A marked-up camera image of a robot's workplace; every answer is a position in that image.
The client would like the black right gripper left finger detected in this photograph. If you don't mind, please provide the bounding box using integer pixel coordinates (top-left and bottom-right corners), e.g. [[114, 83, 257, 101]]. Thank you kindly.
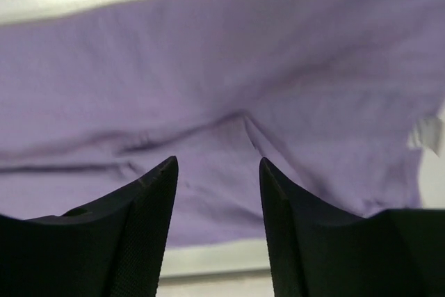
[[1, 156, 178, 296]]

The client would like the aluminium table edge rail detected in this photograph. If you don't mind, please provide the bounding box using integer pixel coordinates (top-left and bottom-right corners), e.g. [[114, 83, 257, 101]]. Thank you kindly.
[[160, 268, 270, 282]]

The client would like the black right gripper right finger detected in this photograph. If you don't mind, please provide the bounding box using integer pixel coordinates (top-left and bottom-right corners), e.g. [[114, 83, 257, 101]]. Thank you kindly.
[[259, 159, 444, 297]]

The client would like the lavender t shirt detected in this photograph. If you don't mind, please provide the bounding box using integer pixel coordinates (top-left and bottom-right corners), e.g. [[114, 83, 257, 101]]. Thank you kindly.
[[1, 0, 444, 246]]

